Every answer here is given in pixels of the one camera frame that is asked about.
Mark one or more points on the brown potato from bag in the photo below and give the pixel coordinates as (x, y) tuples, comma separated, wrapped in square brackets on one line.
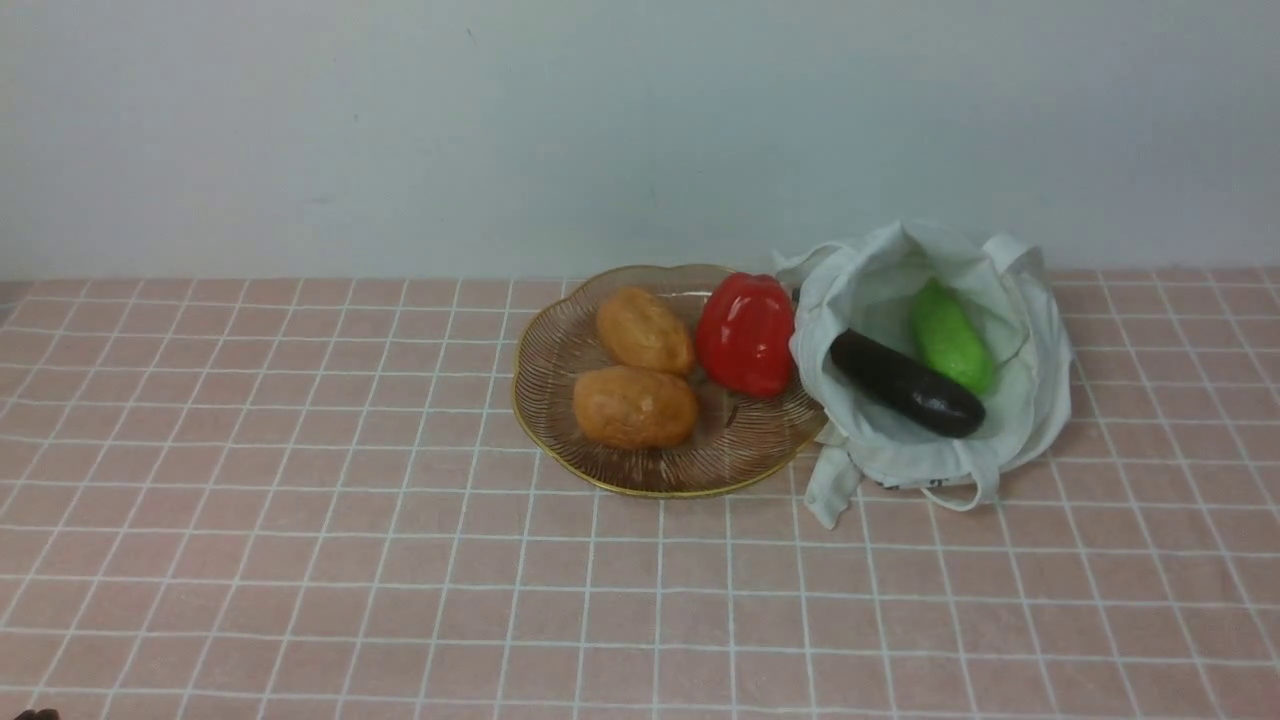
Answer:
[(636, 328)]

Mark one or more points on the white cloth bag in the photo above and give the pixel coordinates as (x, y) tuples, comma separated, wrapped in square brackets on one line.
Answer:
[(865, 285)]

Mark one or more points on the brown potato on plate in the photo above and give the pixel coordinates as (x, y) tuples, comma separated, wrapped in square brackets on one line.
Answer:
[(634, 408)]

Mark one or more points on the red bell pepper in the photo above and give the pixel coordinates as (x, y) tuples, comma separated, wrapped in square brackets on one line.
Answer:
[(743, 334)]

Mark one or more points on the amber ribbed glass plate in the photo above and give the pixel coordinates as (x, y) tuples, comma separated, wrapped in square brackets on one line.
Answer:
[(737, 442)]

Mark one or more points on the dark purple eggplant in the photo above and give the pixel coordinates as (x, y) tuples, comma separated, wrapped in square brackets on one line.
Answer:
[(924, 396)]

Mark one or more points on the green cucumber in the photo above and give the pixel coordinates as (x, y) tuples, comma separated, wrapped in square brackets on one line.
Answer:
[(947, 342)]

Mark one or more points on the pink checkered tablecloth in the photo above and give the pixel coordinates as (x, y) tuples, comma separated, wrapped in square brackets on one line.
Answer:
[(311, 500)]

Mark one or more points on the dark object at corner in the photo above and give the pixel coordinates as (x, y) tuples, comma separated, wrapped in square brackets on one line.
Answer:
[(39, 714)]

